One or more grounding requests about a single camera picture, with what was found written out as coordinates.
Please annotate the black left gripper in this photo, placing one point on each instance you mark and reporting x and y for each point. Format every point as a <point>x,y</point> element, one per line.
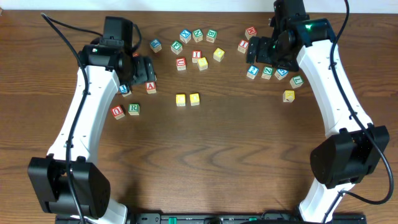
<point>147,70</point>

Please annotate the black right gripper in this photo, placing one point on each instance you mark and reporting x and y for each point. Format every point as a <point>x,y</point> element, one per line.
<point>255,50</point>

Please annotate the green R block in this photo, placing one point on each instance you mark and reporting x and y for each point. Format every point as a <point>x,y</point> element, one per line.
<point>134,109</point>

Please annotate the yellow C block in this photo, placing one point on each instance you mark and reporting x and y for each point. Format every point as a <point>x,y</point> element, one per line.
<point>180,100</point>

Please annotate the yellow O block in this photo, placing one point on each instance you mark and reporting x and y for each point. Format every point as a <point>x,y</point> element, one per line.
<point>194,99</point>

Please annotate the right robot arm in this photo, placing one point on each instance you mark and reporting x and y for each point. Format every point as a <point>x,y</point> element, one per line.
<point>354,145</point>

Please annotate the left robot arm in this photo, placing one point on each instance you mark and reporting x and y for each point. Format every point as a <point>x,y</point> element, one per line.
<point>67,181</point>

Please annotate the red A block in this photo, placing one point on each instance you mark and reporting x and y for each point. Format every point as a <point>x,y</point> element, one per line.
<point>151,87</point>

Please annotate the red I block right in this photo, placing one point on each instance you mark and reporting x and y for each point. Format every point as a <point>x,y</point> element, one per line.
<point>243,46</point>

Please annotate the red i block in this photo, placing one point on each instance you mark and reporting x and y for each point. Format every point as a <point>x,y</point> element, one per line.
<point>243,46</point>
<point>196,54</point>

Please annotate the red M block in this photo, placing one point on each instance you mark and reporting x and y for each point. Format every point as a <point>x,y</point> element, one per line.
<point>250,32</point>

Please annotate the green Z block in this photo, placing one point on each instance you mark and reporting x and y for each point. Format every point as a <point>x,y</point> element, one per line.
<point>267,73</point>

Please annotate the blue 2 block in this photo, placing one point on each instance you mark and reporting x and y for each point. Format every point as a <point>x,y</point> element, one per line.
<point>252,72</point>

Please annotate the blue J block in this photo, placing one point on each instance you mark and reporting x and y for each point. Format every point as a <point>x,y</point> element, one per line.
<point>125,90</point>

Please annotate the blue P block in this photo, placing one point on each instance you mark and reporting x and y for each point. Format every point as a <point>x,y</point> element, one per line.
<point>155,45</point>

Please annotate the blue 5 block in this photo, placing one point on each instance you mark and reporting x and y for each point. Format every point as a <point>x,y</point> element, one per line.
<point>280,73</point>

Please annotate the red U block upper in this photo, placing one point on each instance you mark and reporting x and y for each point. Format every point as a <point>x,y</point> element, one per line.
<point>181,64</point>

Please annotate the red u block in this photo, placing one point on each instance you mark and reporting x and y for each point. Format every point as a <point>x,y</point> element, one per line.
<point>118,112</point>
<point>181,64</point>

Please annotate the green E block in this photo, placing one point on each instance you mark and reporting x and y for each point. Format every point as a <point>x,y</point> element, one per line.
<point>176,47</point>

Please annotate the yellow block left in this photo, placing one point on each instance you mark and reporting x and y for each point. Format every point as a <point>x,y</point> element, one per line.
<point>218,54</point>

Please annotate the green 7 block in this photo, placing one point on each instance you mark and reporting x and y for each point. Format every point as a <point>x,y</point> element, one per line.
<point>296,81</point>

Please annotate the red U block lower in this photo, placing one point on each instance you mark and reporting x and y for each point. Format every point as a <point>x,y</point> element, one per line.
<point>118,112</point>

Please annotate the green B block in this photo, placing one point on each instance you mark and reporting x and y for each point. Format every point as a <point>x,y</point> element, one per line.
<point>211,35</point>

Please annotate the yellow K block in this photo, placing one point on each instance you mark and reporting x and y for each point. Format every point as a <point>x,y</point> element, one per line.
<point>288,96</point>

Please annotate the blue X block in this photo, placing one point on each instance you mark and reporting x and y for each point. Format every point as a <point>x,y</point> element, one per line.
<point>185,36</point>

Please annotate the red I block left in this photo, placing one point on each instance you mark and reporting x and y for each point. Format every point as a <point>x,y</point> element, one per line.
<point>196,54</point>

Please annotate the yellow S block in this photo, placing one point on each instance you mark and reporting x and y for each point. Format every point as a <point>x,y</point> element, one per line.
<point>202,63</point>

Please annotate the green N block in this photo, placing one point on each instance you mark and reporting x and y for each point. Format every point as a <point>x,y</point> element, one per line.
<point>197,35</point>

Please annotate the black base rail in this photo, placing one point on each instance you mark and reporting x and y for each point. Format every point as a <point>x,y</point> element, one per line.
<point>267,217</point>

